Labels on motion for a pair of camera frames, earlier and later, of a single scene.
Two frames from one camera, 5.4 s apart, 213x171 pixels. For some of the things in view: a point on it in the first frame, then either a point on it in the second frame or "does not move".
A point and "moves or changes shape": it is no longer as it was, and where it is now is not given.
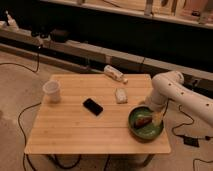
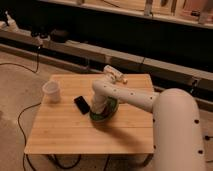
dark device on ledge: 59,36 does not move
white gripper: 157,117 → 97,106
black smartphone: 93,106 moves or changes shape
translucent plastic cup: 52,91 does not move
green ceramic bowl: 142,125 → 102,119
